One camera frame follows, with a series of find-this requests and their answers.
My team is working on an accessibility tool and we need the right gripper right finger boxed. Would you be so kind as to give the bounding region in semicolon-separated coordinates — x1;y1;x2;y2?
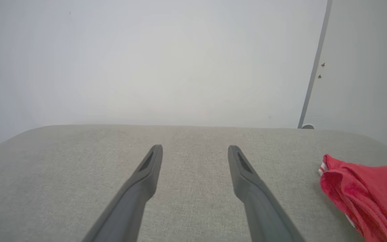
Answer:
228;145;305;242

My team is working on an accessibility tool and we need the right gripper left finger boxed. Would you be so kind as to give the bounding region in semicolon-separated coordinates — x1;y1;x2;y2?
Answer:
82;145;163;242

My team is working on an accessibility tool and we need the red Bulls 23 jersey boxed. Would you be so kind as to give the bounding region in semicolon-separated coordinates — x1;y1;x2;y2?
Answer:
318;154;387;242

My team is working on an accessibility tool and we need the grey vertical wall trim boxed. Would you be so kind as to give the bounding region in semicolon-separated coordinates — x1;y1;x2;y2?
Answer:
297;0;333;129

